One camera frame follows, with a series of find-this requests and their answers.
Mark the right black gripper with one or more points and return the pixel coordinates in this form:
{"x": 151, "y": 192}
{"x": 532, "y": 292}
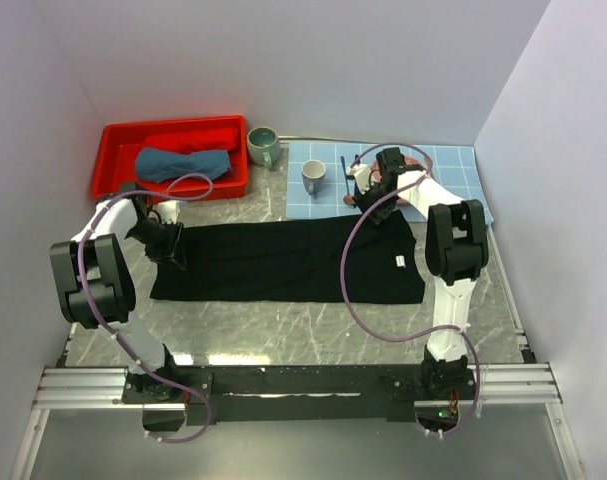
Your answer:
{"x": 363, "y": 202}

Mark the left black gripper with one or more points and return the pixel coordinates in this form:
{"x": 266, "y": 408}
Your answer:
{"x": 173, "y": 247}

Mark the black t shirt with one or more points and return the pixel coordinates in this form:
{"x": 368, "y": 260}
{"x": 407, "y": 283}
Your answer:
{"x": 296, "y": 261}

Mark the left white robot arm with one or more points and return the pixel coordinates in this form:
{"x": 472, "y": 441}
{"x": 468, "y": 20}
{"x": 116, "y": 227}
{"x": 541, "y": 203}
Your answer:
{"x": 93, "y": 282}

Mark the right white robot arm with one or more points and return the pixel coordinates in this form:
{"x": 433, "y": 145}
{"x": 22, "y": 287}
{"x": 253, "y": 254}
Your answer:
{"x": 456, "y": 249}

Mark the pink dotted plate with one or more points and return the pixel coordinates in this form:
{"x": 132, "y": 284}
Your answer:
{"x": 415, "y": 163}

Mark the grey white mug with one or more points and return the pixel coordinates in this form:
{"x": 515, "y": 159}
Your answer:
{"x": 313, "y": 173}

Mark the blue rolled t shirt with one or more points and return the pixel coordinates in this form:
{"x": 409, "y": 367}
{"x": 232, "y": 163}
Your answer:
{"x": 157, "y": 166}

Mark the blue grid placemat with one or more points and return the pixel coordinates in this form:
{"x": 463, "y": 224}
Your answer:
{"x": 454, "y": 168}

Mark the red plastic bin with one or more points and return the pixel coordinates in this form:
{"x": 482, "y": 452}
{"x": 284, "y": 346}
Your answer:
{"x": 121, "y": 144}

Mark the green ceramic mug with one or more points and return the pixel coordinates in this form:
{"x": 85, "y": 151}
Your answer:
{"x": 263, "y": 146}

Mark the blue handled spoon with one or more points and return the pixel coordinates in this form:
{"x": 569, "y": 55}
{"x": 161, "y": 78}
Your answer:
{"x": 351, "y": 189}

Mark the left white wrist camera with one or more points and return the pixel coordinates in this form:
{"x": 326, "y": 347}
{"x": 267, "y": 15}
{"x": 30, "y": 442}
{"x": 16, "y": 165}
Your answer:
{"x": 169, "y": 211}

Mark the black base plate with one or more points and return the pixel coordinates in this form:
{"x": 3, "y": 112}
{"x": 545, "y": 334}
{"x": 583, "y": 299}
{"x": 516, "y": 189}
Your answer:
{"x": 304, "y": 392}

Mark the aluminium rail frame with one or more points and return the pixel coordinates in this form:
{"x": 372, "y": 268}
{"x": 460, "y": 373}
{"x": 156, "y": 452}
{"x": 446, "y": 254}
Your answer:
{"x": 81, "y": 429}

